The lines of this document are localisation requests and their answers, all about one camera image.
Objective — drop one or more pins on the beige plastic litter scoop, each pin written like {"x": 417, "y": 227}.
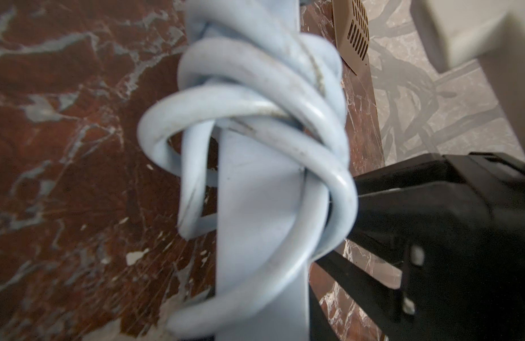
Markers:
{"x": 351, "y": 32}

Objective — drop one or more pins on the light blue power strip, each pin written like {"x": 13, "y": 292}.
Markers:
{"x": 262, "y": 290}

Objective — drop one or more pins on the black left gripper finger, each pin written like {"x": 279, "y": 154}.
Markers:
{"x": 320, "y": 328}

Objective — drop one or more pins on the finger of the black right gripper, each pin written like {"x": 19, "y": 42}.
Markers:
{"x": 384, "y": 305}
{"x": 394, "y": 174}

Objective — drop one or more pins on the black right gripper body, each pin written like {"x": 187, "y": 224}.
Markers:
{"x": 464, "y": 271}

